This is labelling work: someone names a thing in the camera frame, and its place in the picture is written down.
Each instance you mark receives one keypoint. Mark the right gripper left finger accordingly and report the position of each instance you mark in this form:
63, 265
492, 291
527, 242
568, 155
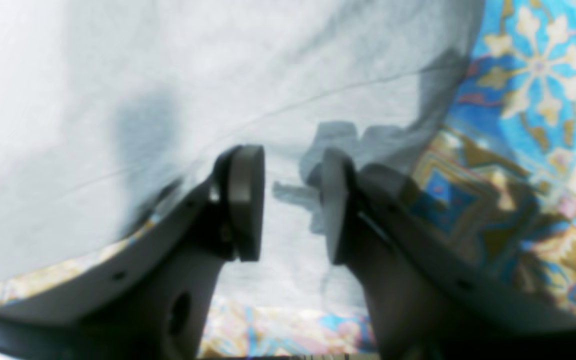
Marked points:
151, 300

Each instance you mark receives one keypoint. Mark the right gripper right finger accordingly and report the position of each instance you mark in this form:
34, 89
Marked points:
423, 301

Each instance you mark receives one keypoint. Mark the grey T-shirt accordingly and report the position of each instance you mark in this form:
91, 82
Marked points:
106, 103

